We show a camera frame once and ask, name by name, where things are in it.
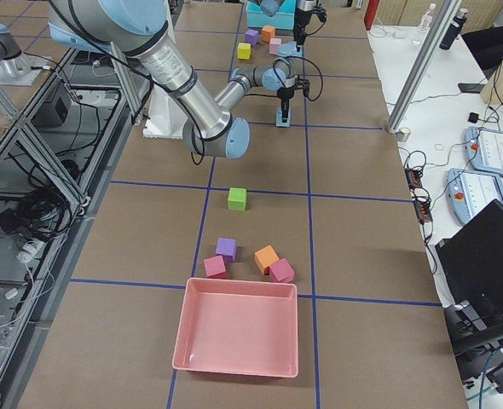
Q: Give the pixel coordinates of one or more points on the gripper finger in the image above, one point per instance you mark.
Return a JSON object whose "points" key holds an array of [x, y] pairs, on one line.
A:
{"points": [[299, 38]]}

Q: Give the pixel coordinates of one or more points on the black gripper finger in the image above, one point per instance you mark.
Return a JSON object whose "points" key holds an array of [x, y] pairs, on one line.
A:
{"points": [[284, 109]]}

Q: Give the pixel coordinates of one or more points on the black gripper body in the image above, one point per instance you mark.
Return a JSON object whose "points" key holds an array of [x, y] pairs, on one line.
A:
{"points": [[301, 18], [284, 93]]}

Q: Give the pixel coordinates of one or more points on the light blue foam block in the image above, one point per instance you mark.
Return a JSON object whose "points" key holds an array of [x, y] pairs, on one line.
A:
{"points": [[282, 123], [290, 49]]}

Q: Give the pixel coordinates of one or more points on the second robot base grey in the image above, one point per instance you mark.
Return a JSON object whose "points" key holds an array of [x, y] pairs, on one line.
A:
{"points": [[16, 68]]}

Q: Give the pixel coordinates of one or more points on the teal plastic bin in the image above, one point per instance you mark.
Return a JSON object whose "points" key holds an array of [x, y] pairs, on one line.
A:
{"points": [[283, 19]]}

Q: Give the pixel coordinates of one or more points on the light pink foam block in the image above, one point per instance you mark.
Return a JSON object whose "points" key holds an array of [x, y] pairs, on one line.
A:
{"points": [[274, 45]]}

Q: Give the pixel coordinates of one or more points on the orange foam block left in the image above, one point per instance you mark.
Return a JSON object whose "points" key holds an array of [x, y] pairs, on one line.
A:
{"points": [[267, 33]]}

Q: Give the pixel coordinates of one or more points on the orange foam block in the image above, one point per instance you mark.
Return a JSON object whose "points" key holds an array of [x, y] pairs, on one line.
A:
{"points": [[264, 258], [267, 33]]}

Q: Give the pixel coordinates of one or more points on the purple foam block left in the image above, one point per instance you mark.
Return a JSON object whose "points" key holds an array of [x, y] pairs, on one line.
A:
{"points": [[252, 37]]}

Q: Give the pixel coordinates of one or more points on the purple foam block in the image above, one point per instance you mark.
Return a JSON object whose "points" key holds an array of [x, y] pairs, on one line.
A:
{"points": [[252, 37], [227, 248]]}

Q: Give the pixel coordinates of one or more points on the yellow foam block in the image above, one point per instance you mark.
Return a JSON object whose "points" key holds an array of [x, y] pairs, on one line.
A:
{"points": [[244, 51]]}

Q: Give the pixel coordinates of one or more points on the green foam block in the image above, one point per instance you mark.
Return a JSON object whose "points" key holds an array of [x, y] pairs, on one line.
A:
{"points": [[237, 197]]}

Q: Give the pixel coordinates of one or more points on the clear spray bottle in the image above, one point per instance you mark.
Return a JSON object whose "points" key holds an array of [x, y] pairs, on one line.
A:
{"points": [[426, 18]]}

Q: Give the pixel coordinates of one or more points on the black water bottle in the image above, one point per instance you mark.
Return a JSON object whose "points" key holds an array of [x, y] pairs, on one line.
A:
{"points": [[454, 29]]}

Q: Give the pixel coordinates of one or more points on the orange foam block right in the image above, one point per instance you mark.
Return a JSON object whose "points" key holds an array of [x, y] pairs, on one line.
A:
{"points": [[264, 258]]}

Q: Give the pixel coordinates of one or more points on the purple foam block right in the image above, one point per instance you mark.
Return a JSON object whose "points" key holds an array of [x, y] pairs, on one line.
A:
{"points": [[227, 248]]}

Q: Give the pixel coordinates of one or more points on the orange black usb hub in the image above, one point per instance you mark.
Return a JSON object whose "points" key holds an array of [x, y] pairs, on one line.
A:
{"points": [[421, 198]]}

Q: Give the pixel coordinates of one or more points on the magenta foam block upper right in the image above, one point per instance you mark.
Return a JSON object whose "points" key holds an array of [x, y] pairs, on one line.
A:
{"points": [[281, 271]]}

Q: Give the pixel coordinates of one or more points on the magenta foam block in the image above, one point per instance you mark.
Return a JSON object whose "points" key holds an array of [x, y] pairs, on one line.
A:
{"points": [[215, 268], [281, 271]]}

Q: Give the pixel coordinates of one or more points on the magenta foam block lower right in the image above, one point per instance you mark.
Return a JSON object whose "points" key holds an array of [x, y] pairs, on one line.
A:
{"points": [[215, 268]]}

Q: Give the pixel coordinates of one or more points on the teach pendant lower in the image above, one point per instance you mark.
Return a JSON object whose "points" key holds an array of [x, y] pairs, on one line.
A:
{"points": [[470, 191]]}

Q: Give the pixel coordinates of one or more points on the teach pendant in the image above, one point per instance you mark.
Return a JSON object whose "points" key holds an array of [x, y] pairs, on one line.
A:
{"points": [[470, 191], [484, 149]]}

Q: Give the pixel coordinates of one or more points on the teach pendant upper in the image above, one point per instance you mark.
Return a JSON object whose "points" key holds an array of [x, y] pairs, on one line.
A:
{"points": [[484, 149]]}

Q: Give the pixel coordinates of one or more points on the pink plastic tray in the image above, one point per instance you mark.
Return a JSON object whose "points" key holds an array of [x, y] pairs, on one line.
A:
{"points": [[238, 327]]}

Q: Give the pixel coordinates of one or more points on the black laptop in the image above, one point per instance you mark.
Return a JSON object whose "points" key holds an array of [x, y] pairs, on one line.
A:
{"points": [[472, 260]]}

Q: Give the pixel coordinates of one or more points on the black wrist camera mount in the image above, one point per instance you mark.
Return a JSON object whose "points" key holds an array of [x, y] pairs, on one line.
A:
{"points": [[303, 84], [321, 13]]}

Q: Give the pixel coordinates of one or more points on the white pedestal base plate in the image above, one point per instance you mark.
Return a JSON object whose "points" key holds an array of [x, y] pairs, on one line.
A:
{"points": [[165, 119]]}

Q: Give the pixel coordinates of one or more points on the aluminium frame post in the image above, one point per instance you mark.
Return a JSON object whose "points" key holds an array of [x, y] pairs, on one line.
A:
{"points": [[429, 43]]}

